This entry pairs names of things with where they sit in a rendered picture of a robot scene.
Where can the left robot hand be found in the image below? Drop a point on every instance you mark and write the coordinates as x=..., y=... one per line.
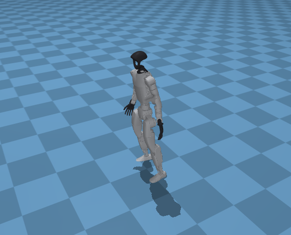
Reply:
x=161, y=128

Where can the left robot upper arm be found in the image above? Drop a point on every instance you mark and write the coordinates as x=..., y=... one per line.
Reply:
x=151, y=83

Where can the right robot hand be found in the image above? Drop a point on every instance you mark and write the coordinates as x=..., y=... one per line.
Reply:
x=129, y=107

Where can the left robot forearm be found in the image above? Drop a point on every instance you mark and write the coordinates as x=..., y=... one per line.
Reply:
x=158, y=111

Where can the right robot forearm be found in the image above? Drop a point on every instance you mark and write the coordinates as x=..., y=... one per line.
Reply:
x=134, y=98

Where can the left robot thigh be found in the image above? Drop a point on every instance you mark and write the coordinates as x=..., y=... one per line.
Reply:
x=148, y=134

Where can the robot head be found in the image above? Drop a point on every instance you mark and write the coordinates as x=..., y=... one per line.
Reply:
x=138, y=57

